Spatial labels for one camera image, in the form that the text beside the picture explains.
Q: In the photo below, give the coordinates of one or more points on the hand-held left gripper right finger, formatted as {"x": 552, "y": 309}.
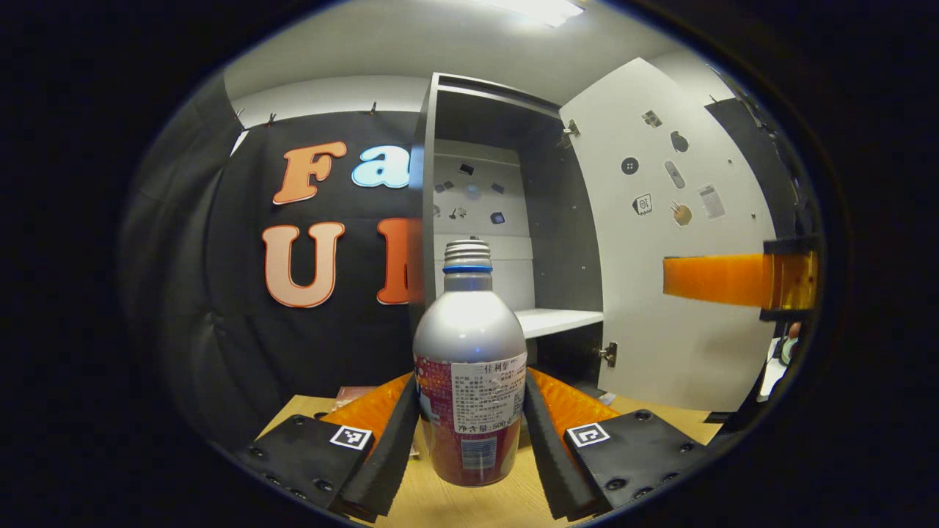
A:
{"x": 550, "y": 455}

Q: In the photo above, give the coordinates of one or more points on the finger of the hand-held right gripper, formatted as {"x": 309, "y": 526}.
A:
{"x": 719, "y": 280}

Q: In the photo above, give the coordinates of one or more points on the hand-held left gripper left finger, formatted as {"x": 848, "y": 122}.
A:
{"x": 389, "y": 455}

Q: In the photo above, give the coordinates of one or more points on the white cabinet door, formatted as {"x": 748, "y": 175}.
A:
{"x": 660, "y": 352}

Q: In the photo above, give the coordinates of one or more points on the silver red label bottle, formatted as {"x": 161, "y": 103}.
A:
{"x": 469, "y": 337}

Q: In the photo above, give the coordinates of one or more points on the metal door hinge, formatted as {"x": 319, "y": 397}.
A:
{"x": 607, "y": 354}
{"x": 571, "y": 130}

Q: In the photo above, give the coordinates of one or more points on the white cabinet shelf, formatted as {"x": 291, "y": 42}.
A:
{"x": 557, "y": 321}

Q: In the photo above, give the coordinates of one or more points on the grey cabinet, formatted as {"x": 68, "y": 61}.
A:
{"x": 561, "y": 242}

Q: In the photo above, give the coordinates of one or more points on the stack of books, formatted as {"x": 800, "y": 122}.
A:
{"x": 356, "y": 396}

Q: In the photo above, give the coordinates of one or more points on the black backdrop cloth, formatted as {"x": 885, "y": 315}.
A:
{"x": 220, "y": 330}

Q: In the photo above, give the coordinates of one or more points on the long ceiling light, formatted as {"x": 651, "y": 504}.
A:
{"x": 532, "y": 10}

